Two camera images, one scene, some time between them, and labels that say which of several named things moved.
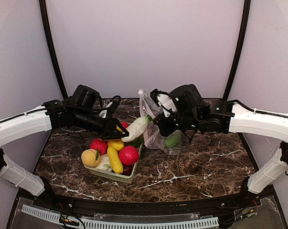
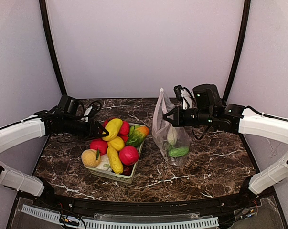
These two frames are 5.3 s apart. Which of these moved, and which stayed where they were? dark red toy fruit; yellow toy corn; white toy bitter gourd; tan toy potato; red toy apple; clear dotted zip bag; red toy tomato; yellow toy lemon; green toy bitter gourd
Moved: clear dotted zip bag; green toy bitter gourd; white toy bitter gourd
Stayed: yellow toy corn; red toy apple; dark red toy fruit; red toy tomato; yellow toy lemon; tan toy potato
